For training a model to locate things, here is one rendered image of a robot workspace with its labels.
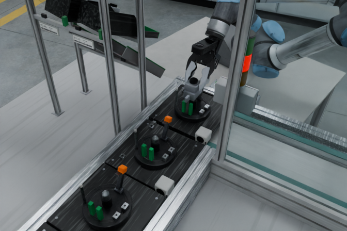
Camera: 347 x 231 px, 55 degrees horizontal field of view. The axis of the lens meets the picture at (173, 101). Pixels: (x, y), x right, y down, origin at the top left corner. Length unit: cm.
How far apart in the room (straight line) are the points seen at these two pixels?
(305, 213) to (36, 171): 90
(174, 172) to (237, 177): 21
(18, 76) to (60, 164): 213
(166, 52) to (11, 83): 180
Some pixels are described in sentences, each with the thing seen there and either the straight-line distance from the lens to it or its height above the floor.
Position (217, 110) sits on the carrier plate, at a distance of 131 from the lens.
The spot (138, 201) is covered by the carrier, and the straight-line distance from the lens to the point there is 103.
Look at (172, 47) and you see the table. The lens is 188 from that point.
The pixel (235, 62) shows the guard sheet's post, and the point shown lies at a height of 135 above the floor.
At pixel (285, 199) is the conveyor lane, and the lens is 114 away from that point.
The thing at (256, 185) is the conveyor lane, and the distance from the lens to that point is 115.
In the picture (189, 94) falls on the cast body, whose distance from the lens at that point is 120.
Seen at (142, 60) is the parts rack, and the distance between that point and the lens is 123.
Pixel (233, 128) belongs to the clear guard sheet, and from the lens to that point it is 103.
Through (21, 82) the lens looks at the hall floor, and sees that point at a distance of 327.
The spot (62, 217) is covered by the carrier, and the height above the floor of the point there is 97.
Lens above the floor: 183
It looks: 40 degrees down
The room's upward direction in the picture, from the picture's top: 2 degrees clockwise
